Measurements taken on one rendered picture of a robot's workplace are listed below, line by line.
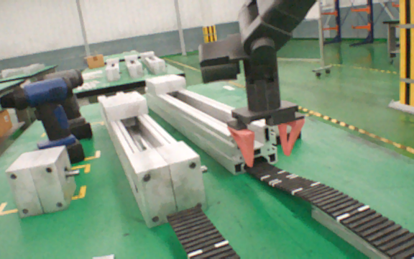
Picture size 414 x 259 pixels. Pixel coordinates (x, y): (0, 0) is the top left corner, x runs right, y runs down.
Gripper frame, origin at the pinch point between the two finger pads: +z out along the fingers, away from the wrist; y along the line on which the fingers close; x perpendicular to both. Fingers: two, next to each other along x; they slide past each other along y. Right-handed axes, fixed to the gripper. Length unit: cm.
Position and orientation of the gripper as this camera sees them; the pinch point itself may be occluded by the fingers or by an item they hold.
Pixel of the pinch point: (268, 156)
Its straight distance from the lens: 62.1
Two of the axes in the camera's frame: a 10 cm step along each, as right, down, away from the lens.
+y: -9.3, 2.2, -3.0
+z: 1.4, 9.5, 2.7
